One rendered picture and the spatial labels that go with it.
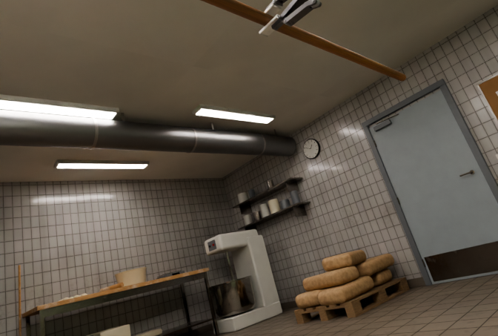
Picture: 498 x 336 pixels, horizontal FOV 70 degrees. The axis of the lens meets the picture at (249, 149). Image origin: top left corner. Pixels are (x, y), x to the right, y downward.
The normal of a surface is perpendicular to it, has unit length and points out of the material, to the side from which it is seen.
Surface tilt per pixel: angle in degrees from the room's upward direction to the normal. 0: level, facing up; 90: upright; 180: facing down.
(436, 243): 90
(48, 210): 90
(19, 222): 90
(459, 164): 90
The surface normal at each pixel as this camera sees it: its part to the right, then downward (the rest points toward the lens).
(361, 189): -0.74, -0.04
